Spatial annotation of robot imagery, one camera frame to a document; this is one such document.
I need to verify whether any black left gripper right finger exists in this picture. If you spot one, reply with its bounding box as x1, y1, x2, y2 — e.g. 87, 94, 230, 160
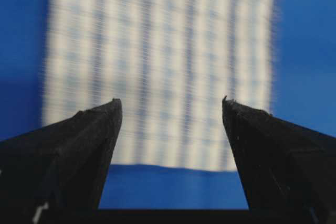
222, 99, 335, 223

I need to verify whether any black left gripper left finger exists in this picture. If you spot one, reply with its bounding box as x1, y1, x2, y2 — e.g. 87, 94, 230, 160
1, 99, 122, 223

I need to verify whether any white blue checked towel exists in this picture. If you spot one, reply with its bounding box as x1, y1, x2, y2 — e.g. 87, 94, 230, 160
41, 0, 274, 172

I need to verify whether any blue table mat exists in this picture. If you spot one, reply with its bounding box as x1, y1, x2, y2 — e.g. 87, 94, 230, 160
1, 0, 335, 209

